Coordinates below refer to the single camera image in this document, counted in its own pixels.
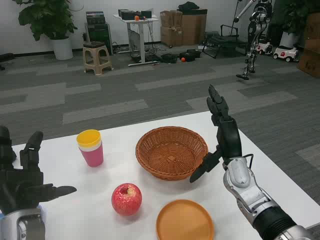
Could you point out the black equipment rack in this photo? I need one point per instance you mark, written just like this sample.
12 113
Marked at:
100 30

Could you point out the silver humanoid robot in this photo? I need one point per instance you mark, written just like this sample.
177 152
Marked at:
258 22

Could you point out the small black device box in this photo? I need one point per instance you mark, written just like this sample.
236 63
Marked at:
146 14

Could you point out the white round plant pot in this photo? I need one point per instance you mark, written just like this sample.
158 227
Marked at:
288 40

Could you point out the white plastic cup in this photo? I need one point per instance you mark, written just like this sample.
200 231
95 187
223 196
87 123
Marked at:
93 148

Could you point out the red apple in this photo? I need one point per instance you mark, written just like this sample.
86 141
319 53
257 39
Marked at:
126 200

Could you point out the small cardboard box stack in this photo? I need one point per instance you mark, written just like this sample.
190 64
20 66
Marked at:
170 27

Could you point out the large cardboard box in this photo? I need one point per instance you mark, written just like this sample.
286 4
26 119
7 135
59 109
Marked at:
193 27

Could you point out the black floor bag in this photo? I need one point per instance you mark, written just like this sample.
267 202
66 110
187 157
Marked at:
190 55
170 58

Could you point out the beige plastic stool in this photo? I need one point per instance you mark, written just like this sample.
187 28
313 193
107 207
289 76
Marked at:
96 58

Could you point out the pink plastic cup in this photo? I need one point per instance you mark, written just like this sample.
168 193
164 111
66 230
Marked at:
93 157

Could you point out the dark green plant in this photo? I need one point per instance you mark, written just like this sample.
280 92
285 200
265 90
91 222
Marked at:
297 15

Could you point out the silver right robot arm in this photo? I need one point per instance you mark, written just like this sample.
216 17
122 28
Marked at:
252 197

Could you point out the black folding frame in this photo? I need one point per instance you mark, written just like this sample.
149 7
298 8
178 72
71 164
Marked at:
222 41

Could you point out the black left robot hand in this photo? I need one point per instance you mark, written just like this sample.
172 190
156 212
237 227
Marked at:
20 185

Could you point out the green potted plant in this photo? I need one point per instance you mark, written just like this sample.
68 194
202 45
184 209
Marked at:
47 17

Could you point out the black bag on boxes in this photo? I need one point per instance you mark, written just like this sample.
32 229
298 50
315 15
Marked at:
188 5

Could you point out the brown wicker basket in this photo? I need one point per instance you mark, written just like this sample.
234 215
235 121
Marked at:
172 157

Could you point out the white toy car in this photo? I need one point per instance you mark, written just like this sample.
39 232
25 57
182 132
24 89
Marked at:
285 53
265 48

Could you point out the yellow plastic cup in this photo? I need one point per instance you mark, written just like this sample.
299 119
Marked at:
88 137

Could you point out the orange plastic plate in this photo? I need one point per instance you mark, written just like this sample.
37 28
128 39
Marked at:
185 222

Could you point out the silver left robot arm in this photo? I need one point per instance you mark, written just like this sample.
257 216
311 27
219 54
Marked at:
22 225

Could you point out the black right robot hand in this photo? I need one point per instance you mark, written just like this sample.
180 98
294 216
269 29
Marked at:
228 140

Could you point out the brown cardboard box pile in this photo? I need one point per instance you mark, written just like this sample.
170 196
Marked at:
311 50

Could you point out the white standing desk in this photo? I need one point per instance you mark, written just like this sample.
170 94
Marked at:
141 37

